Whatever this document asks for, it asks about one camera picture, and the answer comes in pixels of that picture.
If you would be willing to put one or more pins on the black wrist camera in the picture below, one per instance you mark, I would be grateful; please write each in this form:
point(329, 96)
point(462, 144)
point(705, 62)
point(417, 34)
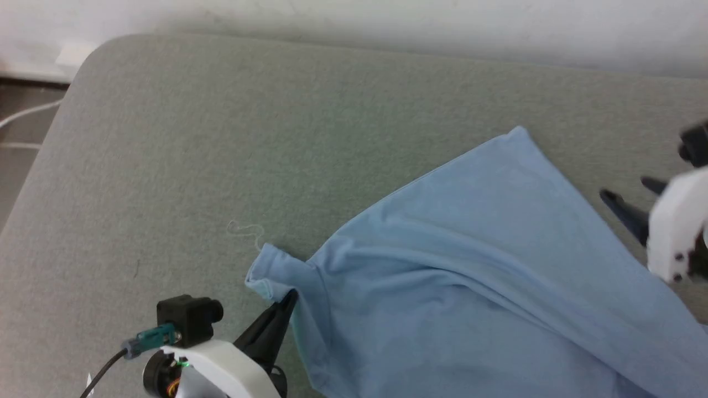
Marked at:
point(185, 318)
point(697, 145)

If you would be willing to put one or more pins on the white wall box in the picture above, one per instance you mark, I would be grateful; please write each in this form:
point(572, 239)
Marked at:
point(77, 54)

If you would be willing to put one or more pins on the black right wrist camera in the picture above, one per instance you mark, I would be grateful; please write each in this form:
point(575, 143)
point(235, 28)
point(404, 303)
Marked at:
point(697, 145)

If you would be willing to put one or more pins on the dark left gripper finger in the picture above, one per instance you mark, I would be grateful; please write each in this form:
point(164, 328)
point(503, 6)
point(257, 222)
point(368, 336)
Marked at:
point(276, 342)
point(260, 334)

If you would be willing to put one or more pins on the teal left camera connector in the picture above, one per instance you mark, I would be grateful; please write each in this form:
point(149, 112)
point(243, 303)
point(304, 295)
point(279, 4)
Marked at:
point(157, 334)

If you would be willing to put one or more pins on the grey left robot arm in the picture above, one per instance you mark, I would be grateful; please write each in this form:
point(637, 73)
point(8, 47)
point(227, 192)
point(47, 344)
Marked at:
point(202, 389)

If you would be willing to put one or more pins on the grey fabric sofa cushion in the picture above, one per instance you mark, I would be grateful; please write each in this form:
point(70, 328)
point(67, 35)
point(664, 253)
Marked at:
point(221, 138)

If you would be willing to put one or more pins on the thin white loose thread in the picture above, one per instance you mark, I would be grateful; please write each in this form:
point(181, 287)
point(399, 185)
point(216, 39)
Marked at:
point(256, 229)

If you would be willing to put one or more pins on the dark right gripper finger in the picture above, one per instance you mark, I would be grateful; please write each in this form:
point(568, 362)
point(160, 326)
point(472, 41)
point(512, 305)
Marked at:
point(628, 215)
point(655, 185)

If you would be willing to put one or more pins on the light blue garment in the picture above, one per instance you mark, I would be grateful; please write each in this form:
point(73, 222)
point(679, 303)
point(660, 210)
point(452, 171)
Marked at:
point(470, 276)

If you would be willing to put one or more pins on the black round left gripper motor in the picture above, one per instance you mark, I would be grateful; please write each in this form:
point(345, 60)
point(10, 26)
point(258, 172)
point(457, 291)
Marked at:
point(155, 376)

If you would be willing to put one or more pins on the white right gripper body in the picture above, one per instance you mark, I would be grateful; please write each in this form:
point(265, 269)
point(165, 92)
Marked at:
point(677, 221)

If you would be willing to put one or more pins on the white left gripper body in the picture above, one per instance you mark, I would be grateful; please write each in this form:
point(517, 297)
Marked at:
point(232, 367)

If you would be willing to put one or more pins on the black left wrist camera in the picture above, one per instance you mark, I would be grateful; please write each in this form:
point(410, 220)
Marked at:
point(185, 318)

